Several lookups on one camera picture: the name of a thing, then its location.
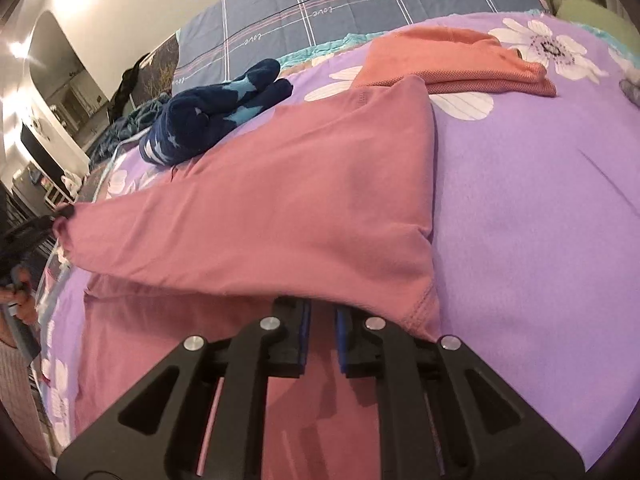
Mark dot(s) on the blue plaid pillow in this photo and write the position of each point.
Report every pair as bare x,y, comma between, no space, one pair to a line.
350,5

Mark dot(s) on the orange folded garment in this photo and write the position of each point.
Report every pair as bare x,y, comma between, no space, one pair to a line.
450,62

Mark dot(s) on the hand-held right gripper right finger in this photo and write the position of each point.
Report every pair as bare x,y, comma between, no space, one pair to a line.
342,340

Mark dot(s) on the purple floral blanket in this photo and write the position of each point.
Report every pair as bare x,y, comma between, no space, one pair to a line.
525,200

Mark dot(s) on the dark patterned pillow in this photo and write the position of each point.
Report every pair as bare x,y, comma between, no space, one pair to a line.
162,67

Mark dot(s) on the navy star-print garment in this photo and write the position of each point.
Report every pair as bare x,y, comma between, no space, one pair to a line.
200,120

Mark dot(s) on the black bag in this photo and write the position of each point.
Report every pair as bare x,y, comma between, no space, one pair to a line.
132,80

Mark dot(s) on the pink shirt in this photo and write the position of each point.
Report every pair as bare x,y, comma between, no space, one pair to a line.
280,210

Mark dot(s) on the teal crumpled cloth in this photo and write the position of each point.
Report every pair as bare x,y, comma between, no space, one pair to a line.
127,127

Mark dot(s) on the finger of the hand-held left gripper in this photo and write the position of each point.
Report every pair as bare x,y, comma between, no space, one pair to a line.
62,217

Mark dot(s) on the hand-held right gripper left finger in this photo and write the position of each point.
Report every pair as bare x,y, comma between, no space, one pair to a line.
304,332

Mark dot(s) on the person's left hand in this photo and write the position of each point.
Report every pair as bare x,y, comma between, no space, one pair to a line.
26,305

